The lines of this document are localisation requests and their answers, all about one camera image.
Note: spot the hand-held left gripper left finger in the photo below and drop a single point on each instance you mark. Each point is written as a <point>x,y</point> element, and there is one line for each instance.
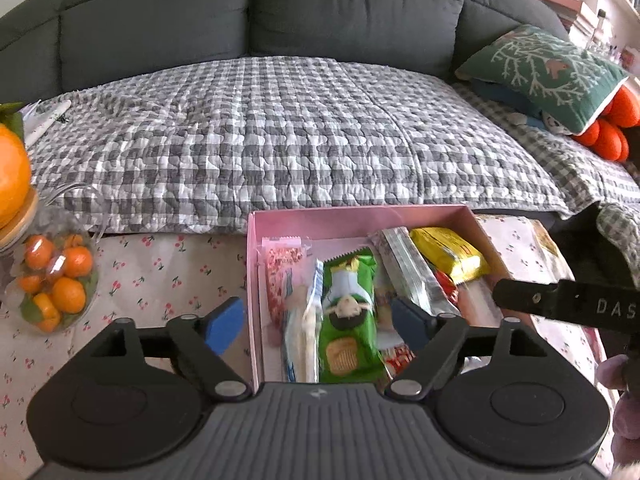
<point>225,325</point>

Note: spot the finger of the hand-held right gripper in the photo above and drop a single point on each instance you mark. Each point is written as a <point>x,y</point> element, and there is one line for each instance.
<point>525,297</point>

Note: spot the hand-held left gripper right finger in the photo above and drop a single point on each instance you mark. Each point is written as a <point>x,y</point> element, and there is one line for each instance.
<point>412,322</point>

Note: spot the silver snack packet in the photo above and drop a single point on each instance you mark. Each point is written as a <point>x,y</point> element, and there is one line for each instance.
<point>405,265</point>

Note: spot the green snack packet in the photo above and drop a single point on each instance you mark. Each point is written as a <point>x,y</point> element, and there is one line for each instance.
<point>350,350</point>

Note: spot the white and blue snack packet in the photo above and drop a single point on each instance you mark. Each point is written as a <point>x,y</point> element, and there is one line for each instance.
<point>300,330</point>

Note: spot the yellow snack packet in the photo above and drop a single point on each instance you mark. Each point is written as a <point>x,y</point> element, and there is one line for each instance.
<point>450,255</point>

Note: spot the pink cardboard box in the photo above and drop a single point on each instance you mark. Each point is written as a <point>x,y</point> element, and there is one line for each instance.
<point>340,225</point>

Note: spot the person's right hand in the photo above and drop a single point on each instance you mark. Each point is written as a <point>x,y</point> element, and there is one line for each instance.
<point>627,415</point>

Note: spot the pink snack packet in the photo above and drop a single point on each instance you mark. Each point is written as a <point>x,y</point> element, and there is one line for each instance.
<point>280,280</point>

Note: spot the floral tablecloth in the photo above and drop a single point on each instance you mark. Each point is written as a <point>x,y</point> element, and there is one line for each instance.
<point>150,270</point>

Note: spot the pile of tangerines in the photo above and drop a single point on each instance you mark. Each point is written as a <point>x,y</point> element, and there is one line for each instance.
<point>67,295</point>

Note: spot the orange plush toy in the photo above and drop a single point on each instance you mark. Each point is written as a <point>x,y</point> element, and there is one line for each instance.
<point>605,135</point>

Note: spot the white plush toy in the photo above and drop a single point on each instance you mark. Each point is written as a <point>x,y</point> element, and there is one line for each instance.
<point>557,124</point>

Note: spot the blue cushion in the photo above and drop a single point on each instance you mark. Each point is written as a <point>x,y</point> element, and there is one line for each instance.
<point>505,97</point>

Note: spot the grey checked blanket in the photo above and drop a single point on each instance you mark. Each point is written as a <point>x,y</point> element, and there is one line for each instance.
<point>300,135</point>

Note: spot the clear glass bowl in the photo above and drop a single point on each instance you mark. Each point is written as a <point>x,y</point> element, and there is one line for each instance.
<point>12,292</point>

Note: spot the green embroidered cushion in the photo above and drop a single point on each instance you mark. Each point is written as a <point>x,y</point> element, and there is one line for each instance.
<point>540,70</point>

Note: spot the large orange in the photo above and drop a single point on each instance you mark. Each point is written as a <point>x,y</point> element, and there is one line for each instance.
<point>12,175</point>

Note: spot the white pen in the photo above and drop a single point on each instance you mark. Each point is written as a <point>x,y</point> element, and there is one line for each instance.
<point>47,122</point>

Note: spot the clear bottle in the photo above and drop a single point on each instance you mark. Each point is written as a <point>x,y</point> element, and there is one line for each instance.
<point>601,30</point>

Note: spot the stack of books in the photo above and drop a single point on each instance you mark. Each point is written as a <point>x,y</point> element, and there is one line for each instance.
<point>565,7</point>

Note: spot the white bookshelf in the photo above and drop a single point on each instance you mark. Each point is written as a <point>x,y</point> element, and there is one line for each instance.
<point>620,10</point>

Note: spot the dark grey sofa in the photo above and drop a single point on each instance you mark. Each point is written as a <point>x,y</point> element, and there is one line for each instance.
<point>325,5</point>

